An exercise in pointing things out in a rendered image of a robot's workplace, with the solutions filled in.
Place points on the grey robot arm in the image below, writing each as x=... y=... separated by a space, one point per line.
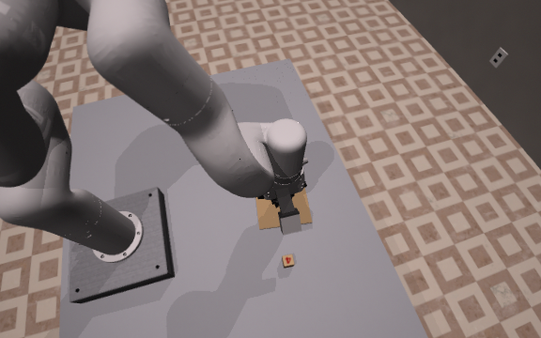
x=131 y=45

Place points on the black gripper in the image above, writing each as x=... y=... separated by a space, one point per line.
x=293 y=188

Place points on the tan flat mat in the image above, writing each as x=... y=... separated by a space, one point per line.
x=268 y=214

